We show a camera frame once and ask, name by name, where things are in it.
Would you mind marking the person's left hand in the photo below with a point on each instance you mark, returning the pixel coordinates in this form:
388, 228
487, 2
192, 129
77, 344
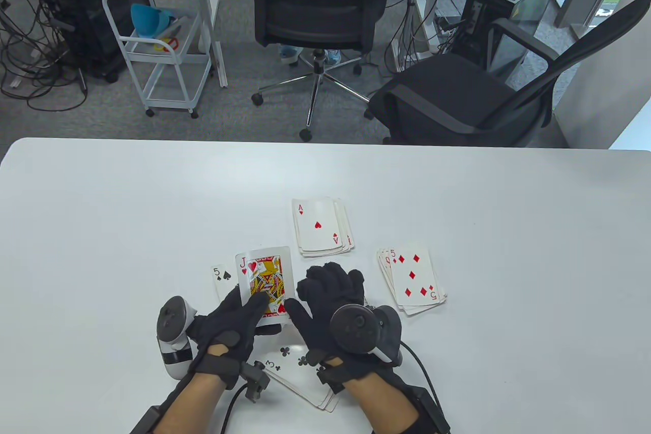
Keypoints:
229, 337

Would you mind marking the white power strip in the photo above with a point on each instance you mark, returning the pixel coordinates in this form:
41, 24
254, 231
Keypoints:
443, 32

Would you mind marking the pile of heart playing cards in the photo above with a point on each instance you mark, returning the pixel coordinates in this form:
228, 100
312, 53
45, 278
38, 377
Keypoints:
347, 230

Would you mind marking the blue plastic funnel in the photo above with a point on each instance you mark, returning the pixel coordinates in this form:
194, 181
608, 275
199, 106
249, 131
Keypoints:
145, 22

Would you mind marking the person's right forearm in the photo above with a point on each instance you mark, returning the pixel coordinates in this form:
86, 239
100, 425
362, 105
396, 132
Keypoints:
381, 408

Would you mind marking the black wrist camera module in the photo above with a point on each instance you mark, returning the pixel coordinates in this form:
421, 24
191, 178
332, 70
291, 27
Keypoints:
254, 380
330, 378

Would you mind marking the five of spades playing card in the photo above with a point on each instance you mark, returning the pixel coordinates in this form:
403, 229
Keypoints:
221, 281

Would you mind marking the jack of hearts playing card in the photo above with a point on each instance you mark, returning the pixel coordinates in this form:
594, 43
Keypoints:
267, 276

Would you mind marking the ace of hearts playing card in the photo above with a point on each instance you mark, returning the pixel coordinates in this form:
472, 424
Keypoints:
318, 225

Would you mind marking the five of diamonds playing card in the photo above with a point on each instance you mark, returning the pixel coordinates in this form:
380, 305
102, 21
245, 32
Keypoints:
414, 276

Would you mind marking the pile of diamond playing cards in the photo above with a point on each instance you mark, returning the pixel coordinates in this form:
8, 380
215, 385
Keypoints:
386, 276

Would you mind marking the grey white VR controller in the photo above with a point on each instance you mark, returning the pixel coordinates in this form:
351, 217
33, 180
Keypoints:
356, 327
173, 352

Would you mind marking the black mesh office chair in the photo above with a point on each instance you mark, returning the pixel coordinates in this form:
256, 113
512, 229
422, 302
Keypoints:
305, 17
442, 93

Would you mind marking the three of clubs playing card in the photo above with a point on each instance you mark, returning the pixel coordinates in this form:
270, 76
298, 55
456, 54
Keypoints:
285, 373

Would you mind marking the person's right hand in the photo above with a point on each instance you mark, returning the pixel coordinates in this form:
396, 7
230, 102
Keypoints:
325, 327

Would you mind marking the black glass computer tower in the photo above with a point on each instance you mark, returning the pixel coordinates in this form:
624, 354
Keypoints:
498, 1

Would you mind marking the person's left forearm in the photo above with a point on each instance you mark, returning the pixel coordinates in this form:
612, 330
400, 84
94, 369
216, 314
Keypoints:
190, 406

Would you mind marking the pile of club playing cards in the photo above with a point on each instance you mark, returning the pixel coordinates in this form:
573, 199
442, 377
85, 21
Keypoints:
328, 403

